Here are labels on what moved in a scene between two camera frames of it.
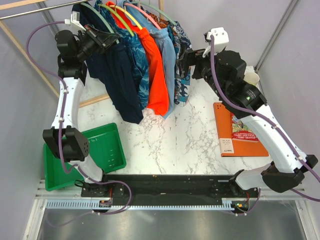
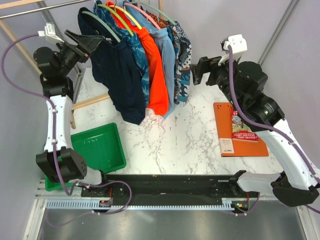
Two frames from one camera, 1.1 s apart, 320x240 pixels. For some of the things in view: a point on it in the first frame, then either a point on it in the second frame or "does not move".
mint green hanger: (103, 16) → (84, 11)
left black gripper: (101, 39) → (86, 45)
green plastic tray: (105, 151) does not move
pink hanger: (143, 13) does not move
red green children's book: (240, 131) does not move
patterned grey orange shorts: (183, 76) does not move
